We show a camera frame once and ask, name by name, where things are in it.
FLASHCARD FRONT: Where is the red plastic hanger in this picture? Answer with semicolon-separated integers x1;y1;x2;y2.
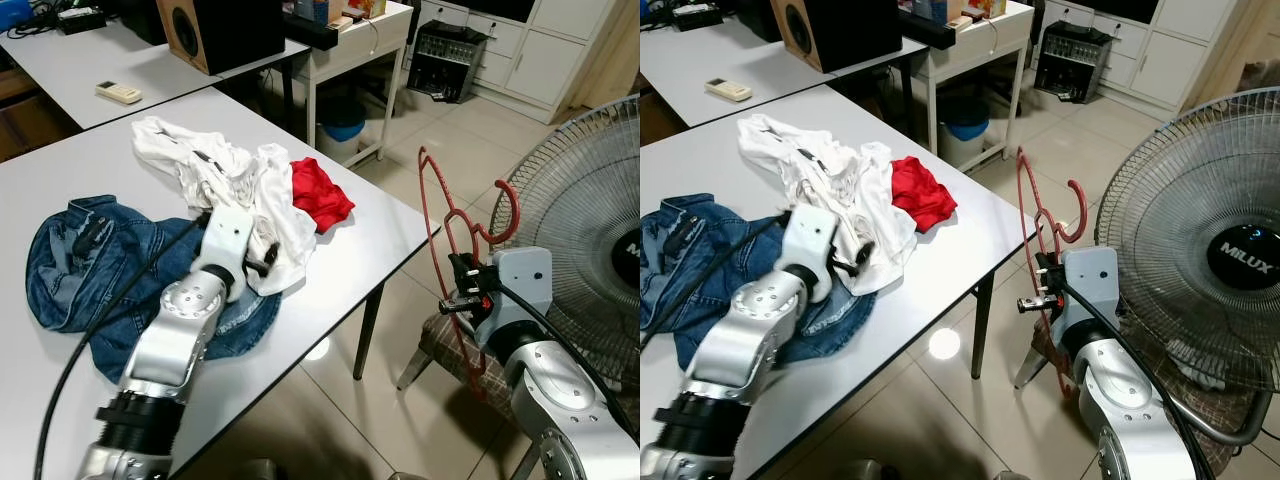
415;147;521;401
1015;147;1096;401

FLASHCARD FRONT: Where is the white t-shirt black print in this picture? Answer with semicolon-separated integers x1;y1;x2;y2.
130;115;321;298
738;113;919;296

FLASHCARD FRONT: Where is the brown cushioned metal chair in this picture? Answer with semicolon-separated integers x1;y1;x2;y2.
397;300;546;480
1013;300;1246;479

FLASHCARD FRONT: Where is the red crumpled garment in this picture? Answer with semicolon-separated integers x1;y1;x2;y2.
288;157;356;234
888;155;959;234

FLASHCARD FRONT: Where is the grey-white work table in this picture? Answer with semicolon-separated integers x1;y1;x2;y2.
640;85;1036;480
0;85;441;480

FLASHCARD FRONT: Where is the grey standing fan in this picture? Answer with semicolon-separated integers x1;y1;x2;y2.
490;95;641;391
1095;88;1280;446

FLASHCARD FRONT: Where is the white bin blue lid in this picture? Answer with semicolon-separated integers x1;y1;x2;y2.
318;95;369;161
940;95;991;166

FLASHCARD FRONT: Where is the blue denim jacket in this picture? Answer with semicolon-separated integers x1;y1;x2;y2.
25;193;283;386
640;193;879;371

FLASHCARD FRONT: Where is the black electronic device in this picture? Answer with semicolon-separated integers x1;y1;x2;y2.
1033;22;1113;104
407;20;491;104

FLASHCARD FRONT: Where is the white drawer cabinet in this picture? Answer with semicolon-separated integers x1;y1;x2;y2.
1040;0;1236;111
415;0;616;111

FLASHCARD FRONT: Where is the black wooden speaker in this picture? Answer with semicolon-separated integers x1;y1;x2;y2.
770;0;901;73
155;0;286;76

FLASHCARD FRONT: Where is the black soundbar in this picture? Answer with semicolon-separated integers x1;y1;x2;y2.
283;15;338;51
897;10;956;51

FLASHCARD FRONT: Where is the white side table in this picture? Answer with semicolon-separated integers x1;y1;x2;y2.
905;0;1036;173
293;0;416;169

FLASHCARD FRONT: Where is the grey-white desk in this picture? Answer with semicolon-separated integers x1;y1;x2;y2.
640;15;926;129
0;15;311;131

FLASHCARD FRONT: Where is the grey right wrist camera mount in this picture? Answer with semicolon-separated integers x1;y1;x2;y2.
470;247;553;346
1055;247;1121;346

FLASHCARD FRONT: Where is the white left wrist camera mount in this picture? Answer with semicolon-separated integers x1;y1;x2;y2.
190;205;256;301
780;208;846;301

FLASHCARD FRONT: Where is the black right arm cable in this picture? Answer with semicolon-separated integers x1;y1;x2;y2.
1058;278;1216;480
488;278;641;446

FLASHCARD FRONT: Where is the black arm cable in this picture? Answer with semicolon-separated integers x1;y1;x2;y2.
30;212;213;480
1058;278;1216;480
640;215;791;346
488;278;641;446

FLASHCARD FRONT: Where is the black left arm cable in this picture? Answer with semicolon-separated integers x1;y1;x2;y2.
640;215;791;346
30;212;213;480

